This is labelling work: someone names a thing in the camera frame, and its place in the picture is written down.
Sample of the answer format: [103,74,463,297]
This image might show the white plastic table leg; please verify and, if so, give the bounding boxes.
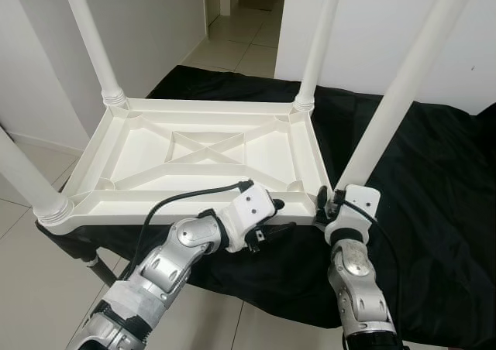
[60,0,129,109]
[335,0,481,192]
[293,0,344,112]
[0,125,74,227]

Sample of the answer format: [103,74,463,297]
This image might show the white plastic table top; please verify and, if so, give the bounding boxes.
[37,96,334,235]

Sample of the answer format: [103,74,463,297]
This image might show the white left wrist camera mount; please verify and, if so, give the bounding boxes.
[226,184,278,250]

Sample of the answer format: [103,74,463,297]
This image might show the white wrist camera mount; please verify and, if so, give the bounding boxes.
[226,184,278,250]
[324,185,382,244]

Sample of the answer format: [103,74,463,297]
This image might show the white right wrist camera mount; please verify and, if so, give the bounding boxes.
[324,185,382,244]

